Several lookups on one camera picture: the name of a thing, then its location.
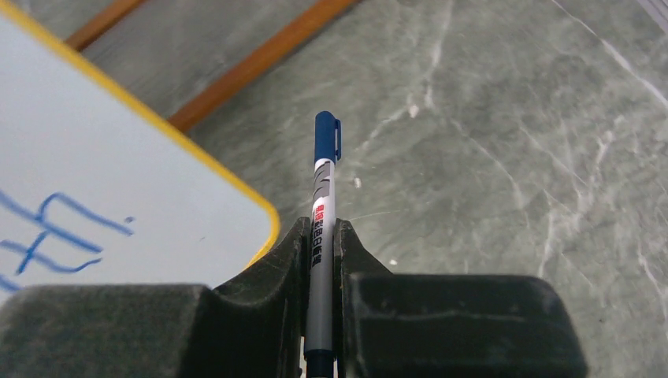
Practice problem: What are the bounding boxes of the blue whiteboard marker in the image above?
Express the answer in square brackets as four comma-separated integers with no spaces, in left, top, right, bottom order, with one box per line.
[304,158,335,377]

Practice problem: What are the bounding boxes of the yellow framed whiteboard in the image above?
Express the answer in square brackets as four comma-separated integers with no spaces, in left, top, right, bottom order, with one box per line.
[1,1,280,301]

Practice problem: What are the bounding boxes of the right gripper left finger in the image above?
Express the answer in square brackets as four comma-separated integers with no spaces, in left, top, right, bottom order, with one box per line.
[1,217,310,377]

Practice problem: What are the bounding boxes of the blue marker cap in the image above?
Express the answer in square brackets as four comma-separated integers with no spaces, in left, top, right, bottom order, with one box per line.
[314,111,342,163]

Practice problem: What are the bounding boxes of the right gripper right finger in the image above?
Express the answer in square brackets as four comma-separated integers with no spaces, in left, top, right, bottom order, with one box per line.
[334,220,589,377]

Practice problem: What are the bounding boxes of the orange wooden shelf rack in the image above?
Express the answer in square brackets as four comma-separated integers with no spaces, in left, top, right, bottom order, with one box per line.
[65,0,357,133]

